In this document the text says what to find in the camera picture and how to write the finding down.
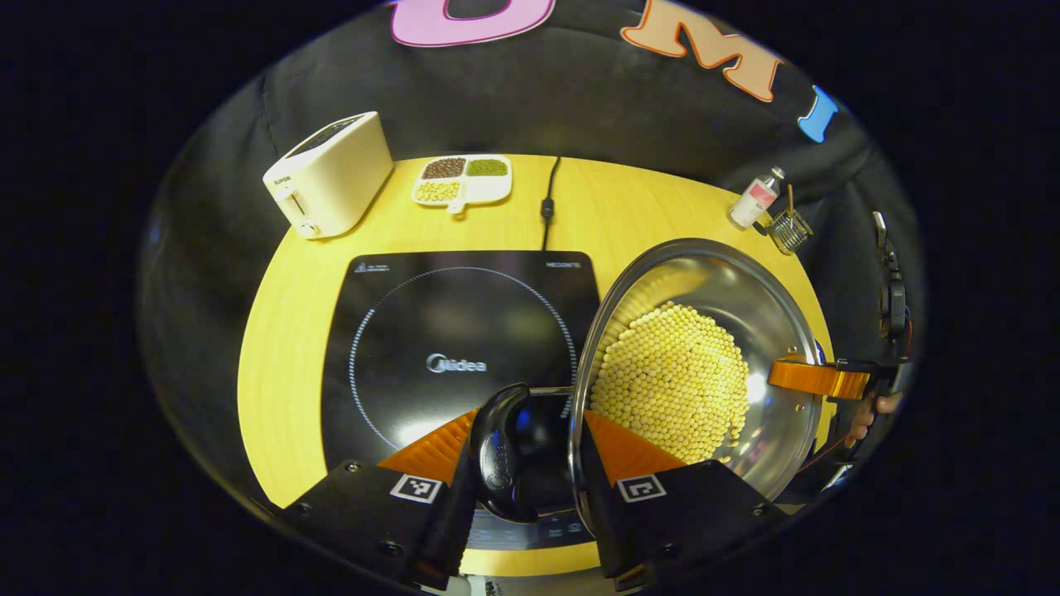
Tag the small white bottle pink label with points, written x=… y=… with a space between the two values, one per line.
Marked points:
x=754 y=203

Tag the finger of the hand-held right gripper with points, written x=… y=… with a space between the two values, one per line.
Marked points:
x=816 y=378

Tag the white toaster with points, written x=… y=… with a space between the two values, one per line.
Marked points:
x=331 y=178

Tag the pile of yellow soybeans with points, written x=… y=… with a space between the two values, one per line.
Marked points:
x=671 y=381

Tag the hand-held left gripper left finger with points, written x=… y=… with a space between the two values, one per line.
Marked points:
x=451 y=521

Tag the black induction cooktop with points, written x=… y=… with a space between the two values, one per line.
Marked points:
x=414 y=331

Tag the white divided dish of beans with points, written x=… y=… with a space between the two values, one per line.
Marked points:
x=480 y=189

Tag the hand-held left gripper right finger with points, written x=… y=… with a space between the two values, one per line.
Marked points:
x=696 y=513

